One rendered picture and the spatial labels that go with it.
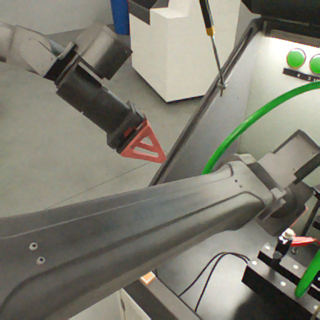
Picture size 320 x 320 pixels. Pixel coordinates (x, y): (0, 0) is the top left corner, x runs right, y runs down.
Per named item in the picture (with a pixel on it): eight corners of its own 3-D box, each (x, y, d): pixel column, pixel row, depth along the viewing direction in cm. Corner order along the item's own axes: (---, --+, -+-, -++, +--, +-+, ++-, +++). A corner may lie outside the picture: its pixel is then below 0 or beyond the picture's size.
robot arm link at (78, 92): (51, 86, 47) (46, 91, 41) (78, 52, 45) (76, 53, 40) (86, 113, 49) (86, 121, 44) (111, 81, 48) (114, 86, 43)
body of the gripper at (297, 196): (318, 193, 47) (306, 180, 42) (275, 238, 49) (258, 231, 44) (287, 171, 51) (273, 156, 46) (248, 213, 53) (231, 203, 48)
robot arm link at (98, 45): (42, 64, 49) (13, 51, 41) (83, 10, 48) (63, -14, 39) (94, 111, 50) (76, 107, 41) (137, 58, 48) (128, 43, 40)
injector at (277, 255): (254, 288, 76) (274, 240, 63) (263, 276, 79) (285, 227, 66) (263, 296, 75) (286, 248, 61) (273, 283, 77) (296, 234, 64)
